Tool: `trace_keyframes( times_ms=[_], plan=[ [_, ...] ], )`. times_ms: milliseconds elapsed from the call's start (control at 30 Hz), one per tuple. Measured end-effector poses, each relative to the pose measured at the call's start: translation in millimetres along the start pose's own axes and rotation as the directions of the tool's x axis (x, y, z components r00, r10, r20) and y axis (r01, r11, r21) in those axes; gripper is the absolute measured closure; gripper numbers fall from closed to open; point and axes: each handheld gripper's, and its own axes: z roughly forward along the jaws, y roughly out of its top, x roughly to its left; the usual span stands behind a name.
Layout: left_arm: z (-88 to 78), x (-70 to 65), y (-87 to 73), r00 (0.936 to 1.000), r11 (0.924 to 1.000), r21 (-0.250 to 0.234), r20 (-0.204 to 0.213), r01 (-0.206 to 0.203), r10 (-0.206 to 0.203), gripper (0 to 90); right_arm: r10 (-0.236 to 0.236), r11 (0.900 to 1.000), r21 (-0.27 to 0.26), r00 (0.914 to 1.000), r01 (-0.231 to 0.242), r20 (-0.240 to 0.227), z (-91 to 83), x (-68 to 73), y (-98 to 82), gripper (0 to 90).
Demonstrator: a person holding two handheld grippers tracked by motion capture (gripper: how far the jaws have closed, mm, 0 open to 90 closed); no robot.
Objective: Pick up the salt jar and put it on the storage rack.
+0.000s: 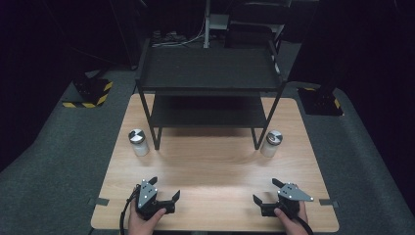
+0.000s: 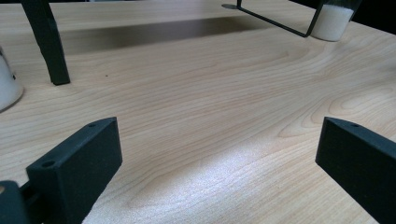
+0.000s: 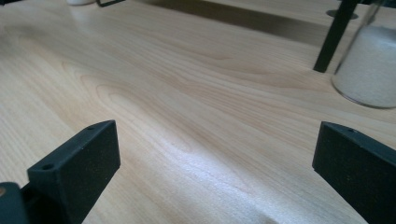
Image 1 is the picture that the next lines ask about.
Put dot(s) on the person's right hand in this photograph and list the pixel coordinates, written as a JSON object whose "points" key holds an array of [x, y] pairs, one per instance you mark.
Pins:
{"points": [[295, 226]]}

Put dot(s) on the black yellow-striped stand base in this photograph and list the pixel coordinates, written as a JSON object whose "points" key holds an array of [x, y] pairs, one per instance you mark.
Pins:
{"points": [[89, 89], [321, 101]]}

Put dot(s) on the person's left hand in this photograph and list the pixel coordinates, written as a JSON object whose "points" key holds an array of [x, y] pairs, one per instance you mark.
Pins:
{"points": [[140, 225]]}

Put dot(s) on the glass jar with metal lid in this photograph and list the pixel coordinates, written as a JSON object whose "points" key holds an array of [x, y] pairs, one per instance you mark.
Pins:
{"points": [[272, 143], [138, 143]]}

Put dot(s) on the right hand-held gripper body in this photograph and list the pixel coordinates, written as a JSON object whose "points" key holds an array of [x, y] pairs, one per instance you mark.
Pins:
{"points": [[292, 194]]}

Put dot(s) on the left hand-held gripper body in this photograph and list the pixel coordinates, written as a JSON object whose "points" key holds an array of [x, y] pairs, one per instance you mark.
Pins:
{"points": [[147, 196]]}

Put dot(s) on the black two-tier shelf rack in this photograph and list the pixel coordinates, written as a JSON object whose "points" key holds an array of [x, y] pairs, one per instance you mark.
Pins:
{"points": [[208, 70]]}

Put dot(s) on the grey tape piece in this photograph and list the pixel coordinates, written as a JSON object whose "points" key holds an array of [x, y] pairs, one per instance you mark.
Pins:
{"points": [[329, 202], [99, 201]]}

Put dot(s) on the black chair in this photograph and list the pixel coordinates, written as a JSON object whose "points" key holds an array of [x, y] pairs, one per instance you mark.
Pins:
{"points": [[249, 32]]}

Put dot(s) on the metal stand post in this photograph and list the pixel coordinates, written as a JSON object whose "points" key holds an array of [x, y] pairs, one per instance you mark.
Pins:
{"points": [[207, 26]]}

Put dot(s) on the black power strip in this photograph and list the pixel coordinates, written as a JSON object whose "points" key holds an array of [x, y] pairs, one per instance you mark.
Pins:
{"points": [[164, 36]]}

